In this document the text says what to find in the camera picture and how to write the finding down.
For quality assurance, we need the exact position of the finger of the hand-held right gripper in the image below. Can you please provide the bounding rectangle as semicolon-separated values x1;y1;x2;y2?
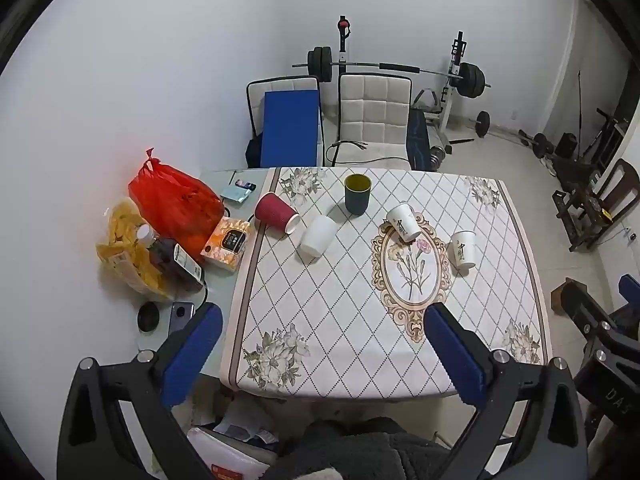
561;284;636;358
618;273;640;322

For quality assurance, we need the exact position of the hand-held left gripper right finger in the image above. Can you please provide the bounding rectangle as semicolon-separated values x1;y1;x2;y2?
424;302;591;480

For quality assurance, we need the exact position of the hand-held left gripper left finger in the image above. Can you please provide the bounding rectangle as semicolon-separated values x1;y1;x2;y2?
57;303;225;480

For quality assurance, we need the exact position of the white printed paper cup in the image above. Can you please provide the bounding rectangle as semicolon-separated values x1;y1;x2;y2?
386;202;423;243
451;231;477;268

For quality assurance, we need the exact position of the red paper cup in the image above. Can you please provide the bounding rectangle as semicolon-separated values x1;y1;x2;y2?
254;192;301;235

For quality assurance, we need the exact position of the plain white paper cup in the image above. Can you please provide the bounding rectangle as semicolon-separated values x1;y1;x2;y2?
299;215;338;260

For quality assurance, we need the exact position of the dark green cup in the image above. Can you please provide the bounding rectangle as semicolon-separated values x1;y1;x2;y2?
344;174;373;216

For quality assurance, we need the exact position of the brown wooden block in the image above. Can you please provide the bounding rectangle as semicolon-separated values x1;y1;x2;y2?
551;279;587;313

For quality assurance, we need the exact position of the grey smartphone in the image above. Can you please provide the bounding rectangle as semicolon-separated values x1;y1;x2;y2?
169;301;198;336

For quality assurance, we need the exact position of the black round lid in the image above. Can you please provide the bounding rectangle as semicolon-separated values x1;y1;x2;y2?
137;301;161;334

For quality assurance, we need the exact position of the white plastic bag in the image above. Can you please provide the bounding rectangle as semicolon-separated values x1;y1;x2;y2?
186;397;282;480

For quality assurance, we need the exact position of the dark wooden chair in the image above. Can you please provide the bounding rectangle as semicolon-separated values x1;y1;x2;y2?
551;158;640;252

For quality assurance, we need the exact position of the dark tea bottle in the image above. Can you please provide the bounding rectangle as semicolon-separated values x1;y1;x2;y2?
137;225;206;291

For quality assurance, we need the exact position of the orange tissue box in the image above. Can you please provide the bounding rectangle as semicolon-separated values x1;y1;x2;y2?
200;217;252;274

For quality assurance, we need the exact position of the clear bag of yellow chips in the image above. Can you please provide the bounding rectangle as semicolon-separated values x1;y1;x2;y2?
96;200;172;302

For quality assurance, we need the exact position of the floral diamond pattern tablecloth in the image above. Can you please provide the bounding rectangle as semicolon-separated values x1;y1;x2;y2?
220;166;553;402

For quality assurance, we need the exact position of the grey fleece clothing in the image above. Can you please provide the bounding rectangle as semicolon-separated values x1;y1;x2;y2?
262;416;453;480

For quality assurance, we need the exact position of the red plastic bag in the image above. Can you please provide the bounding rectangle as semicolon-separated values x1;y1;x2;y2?
128;148;226;257

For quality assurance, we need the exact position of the black exercise machine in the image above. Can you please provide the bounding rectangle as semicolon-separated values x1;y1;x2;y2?
575;71;632;163

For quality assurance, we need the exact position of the black box speaker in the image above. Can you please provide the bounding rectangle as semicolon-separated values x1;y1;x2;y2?
556;132;579;159

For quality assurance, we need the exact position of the pair of black dumbbells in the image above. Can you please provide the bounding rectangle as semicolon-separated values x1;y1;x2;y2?
518;129;556;160

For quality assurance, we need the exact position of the black bag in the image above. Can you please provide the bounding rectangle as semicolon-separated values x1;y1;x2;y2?
244;132;264;169

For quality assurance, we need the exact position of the dark blue weight bench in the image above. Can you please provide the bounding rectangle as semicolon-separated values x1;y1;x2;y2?
407;109;453;172

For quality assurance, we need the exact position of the white padded chair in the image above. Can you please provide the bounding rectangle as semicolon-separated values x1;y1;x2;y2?
332;74;414;171
246;76;324;168

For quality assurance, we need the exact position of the white barbell rack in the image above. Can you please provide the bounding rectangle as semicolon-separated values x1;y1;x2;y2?
335;15;471;136

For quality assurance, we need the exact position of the black barbell with plates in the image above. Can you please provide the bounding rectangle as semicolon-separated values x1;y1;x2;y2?
292;47;488;101

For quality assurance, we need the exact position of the black chair cable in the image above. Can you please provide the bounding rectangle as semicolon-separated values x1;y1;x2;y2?
326;139;370;165

